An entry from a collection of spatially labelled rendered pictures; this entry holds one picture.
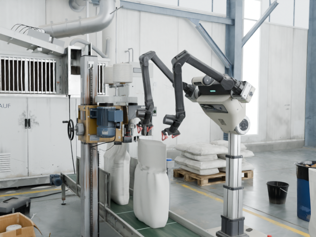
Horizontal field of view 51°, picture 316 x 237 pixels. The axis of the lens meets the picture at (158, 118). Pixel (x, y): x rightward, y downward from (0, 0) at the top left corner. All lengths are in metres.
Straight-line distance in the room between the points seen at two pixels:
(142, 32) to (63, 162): 3.50
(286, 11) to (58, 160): 7.75
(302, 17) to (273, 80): 2.24
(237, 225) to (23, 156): 3.62
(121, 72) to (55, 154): 3.12
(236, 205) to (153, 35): 5.53
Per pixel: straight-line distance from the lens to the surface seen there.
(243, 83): 2.40
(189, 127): 8.19
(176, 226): 2.81
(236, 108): 2.54
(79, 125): 2.87
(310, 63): 11.26
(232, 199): 2.82
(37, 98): 5.49
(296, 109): 10.83
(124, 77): 2.73
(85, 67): 2.89
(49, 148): 5.57
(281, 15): 10.57
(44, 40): 5.29
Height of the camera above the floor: 1.38
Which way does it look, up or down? 3 degrees down
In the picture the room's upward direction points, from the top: 1 degrees clockwise
